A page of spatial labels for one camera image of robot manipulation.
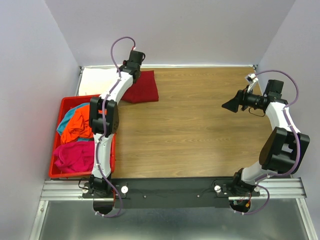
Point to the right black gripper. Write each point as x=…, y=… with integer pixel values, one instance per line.
x=240, y=99

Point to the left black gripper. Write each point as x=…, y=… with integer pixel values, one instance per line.
x=125, y=63

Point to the dark red t shirt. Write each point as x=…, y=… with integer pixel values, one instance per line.
x=144, y=90

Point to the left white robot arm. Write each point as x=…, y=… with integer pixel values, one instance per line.
x=104, y=119

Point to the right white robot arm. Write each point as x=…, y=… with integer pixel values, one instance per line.
x=285, y=148

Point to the folded white t shirt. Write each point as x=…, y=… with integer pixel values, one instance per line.
x=95, y=81

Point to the orange t shirt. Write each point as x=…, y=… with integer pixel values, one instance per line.
x=77, y=127

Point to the teal t shirt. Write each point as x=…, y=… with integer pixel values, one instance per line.
x=63, y=123

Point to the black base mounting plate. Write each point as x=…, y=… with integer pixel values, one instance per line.
x=154, y=193

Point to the magenta t shirt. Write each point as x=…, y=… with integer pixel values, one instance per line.
x=72, y=160

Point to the red plastic bin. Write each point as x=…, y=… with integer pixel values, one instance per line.
x=66, y=104

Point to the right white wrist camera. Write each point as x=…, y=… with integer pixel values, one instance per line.
x=252, y=80

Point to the aluminium frame rail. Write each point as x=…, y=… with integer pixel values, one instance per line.
x=68, y=190

